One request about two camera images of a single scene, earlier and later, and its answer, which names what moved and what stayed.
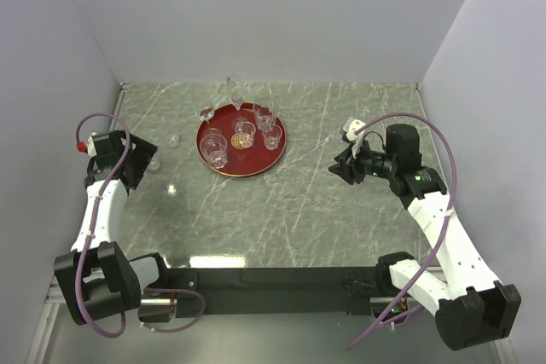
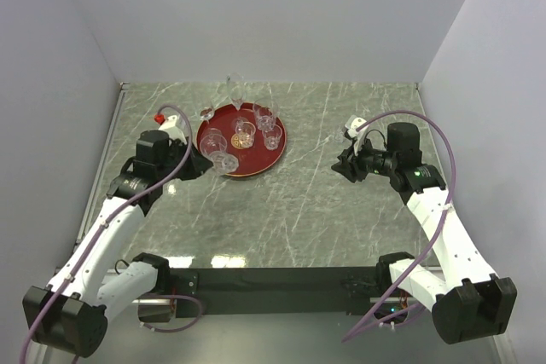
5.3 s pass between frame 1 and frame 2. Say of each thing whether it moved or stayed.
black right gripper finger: stayed
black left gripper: moved
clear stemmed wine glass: stayed
